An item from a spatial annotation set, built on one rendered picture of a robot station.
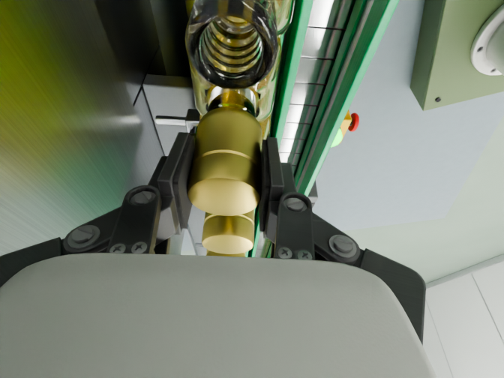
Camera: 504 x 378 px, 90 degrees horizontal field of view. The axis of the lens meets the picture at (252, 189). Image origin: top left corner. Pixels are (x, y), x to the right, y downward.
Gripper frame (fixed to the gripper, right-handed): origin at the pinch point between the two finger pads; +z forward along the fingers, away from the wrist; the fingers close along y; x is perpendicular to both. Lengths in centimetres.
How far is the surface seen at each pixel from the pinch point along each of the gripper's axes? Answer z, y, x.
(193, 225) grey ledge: 42, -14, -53
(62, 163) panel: 5.5, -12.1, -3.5
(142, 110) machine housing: 28.5, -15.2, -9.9
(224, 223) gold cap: 0.8, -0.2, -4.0
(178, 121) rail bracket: 22.1, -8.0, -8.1
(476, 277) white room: 187, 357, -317
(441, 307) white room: 185, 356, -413
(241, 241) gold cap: 0.3, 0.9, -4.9
